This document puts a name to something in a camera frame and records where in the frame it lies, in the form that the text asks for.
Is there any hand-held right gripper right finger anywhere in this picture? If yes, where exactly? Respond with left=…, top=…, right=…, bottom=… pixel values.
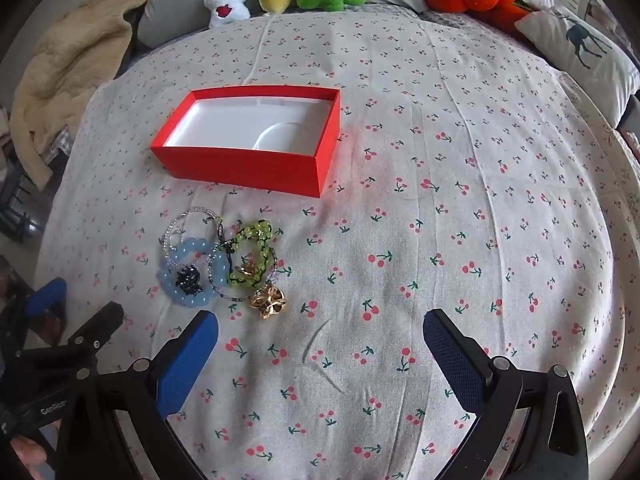
left=423, top=308, right=591, bottom=480

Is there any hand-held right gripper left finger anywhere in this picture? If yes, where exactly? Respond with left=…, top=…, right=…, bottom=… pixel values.
left=55, top=309, right=220, bottom=480

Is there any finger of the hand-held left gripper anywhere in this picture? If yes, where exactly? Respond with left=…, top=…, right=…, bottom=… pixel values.
left=0, top=278, right=68, bottom=346
left=15, top=302, right=125, bottom=376

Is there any blue bead bracelet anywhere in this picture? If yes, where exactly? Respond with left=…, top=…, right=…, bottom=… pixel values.
left=158, top=238, right=217, bottom=307

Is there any black hair claw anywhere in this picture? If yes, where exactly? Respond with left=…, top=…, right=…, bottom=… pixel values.
left=175, top=265, right=204, bottom=296

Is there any small gold earring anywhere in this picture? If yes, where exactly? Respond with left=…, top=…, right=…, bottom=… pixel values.
left=232, top=259, right=261, bottom=282

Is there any clear bead bracelet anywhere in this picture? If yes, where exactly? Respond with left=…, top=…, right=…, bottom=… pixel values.
left=162, top=205, right=224, bottom=267

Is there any green bead bracelet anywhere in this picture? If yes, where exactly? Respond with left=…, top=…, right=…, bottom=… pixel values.
left=227, top=219, right=276, bottom=294

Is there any red cardboard box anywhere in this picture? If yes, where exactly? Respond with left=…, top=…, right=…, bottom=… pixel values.
left=150, top=87, right=342, bottom=199

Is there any person's left hand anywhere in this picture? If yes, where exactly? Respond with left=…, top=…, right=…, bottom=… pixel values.
left=9, top=434, right=53, bottom=480

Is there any cherry print bed sheet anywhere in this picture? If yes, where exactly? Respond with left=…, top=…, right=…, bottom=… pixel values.
left=35, top=2, right=640, bottom=480

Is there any beige quilted blanket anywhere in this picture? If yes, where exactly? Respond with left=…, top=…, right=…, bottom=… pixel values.
left=10, top=0, right=157, bottom=192

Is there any grey pillow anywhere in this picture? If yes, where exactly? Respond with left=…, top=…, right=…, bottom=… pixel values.
left=137, top=0, right=267, bottom=50

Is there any deer print pillow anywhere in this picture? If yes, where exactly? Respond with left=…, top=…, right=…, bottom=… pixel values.
left=515, top=7, right=640, bottom=127

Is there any white plush toy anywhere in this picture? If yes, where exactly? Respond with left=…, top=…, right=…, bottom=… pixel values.
left=203, top=0, right=251, bottom=29

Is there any dark metal frame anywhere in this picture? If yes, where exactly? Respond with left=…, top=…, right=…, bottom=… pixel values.
left=0, top=157, right=43, bottom=243

